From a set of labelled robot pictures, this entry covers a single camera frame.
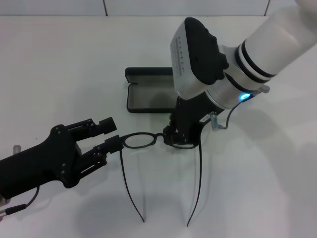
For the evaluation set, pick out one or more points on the black glasses case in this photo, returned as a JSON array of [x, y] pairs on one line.
[[146, 99]]

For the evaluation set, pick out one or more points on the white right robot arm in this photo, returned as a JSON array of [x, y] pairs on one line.
[[272, 44]]

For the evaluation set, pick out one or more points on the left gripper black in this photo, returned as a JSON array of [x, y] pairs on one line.
[[37, 163]]

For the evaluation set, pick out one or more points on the right wrist camera housing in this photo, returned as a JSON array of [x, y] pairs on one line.
[[198, 49]]

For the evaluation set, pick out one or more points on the black glasses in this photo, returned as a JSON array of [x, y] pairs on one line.
[[158, 135]]

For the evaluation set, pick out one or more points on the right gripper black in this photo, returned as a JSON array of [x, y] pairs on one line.
[[190, 114]]

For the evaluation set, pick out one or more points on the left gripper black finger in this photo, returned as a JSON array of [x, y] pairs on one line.
[[107, 125]]

